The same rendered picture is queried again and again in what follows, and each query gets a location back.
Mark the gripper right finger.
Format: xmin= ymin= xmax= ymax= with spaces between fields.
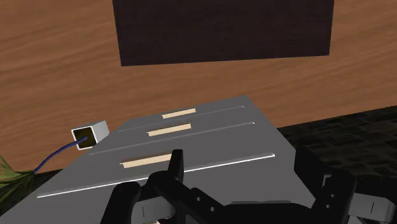
xmin=293 ymin=146 xmax=358 ymax=224

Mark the grey chest of drawers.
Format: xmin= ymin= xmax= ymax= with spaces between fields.
xmin=0 ymin=94 xmax=315 ymax=224

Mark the plant in white square pot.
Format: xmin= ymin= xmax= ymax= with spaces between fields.
xmin=0 ymin=120 xmax=110 ymax=206

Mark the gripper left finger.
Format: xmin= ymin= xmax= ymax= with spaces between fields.
xmin=100 ymin=149 xmax=225 ymax=224

